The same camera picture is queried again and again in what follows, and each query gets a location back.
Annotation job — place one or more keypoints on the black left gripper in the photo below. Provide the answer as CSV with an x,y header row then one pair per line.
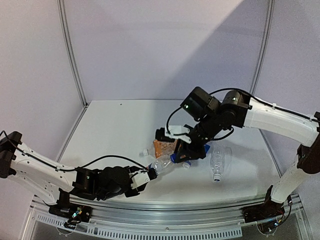
x,y
139,190

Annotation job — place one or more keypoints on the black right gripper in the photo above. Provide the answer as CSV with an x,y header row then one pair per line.
x,y
191,154

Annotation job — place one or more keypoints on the Pepsi bottle blue label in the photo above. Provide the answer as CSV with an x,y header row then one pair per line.
x,y
163,165

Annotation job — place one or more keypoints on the blue Pepsi bottle cap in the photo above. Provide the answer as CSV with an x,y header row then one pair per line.
x,y
173,158

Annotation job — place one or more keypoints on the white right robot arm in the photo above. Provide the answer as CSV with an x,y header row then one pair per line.
x,y
241,109

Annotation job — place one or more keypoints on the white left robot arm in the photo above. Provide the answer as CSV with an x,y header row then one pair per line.
x,y
49,179

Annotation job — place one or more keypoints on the orange label crushed bottle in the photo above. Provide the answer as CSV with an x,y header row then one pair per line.
x,y
158,149

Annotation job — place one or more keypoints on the blue label crushed water bottle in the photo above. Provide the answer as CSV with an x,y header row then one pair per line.
x,y
194,152

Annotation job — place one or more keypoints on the clear unlabelled plastic bottle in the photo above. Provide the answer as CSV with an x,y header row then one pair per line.
x,y
220,158

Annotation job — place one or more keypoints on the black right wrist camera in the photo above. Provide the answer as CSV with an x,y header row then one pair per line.
x,y
172,133

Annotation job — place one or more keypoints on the aluminium table front rail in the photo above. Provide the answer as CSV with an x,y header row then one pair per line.
x,y
116,220

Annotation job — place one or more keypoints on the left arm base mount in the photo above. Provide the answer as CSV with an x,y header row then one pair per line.
x,y
73,213

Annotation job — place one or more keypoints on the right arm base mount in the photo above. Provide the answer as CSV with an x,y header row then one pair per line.
x,y
268,215

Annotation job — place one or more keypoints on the right aluminium corner post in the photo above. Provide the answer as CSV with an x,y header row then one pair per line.
x,y
263,46

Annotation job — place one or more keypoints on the aluminium corner post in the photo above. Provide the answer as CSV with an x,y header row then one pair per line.
x,y
70,52
263,46

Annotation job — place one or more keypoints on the left aluminium corner post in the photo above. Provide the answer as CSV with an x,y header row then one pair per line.
x,y
70,52

